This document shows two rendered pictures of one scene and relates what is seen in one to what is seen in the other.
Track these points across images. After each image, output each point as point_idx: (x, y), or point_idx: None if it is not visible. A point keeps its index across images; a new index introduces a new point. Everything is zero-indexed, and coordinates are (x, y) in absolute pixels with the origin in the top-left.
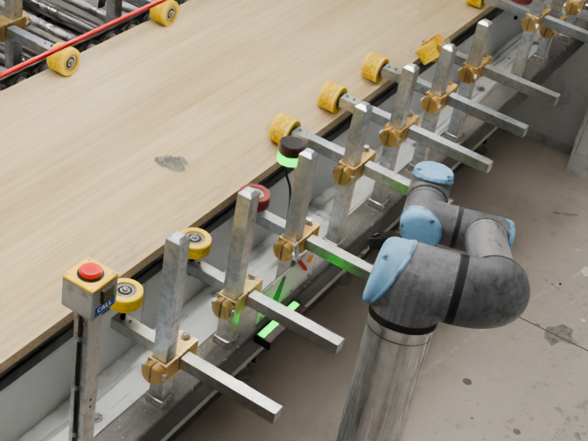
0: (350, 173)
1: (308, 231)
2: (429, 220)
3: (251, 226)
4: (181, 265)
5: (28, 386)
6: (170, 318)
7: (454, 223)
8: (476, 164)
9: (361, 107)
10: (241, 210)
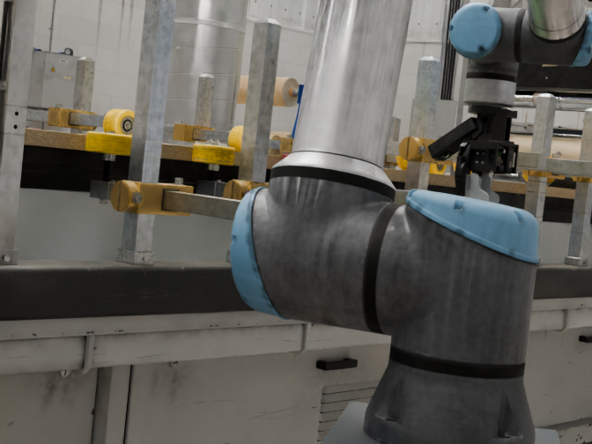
0: (418, 142)
1: None
2: (482, 7)
3: (271, 70)
4: (164, 20)
5: None
6: (148, 101)
7: (516, 13)
8: (582, 167)
9: (426, 58)
10: (258, 43)
